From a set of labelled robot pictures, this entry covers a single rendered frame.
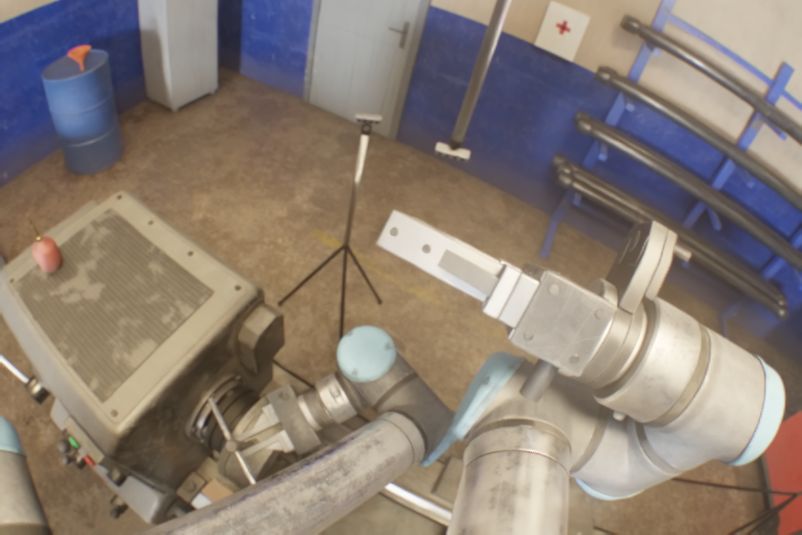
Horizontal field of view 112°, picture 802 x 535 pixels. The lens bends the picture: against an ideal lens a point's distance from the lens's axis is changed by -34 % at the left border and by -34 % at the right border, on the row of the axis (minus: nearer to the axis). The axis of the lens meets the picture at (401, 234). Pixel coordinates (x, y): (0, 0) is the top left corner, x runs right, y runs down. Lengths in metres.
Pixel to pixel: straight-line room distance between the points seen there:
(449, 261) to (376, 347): 0.38
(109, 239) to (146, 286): 0.19
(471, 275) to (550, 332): 0.06
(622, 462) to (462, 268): 0.25
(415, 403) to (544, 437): 0.32
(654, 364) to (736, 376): 0.08
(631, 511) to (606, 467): 2.35
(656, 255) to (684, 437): 0.14
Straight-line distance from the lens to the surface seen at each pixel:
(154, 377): 0.84
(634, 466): 0.41
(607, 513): 2.64
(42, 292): 1.07
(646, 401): 0.31
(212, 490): 1.25
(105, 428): 0.85
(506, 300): 0.24
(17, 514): 0.43
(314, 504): 0.47
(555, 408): 0.35
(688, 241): 3.44
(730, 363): 0.34
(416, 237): 0.26
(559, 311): 0.24
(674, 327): 0.30
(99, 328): 0.94
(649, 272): 0.29
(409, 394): 0.61
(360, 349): 0.63
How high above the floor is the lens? 2.07
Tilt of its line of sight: 44 degrees down
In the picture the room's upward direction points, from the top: 17 degrees clockwise
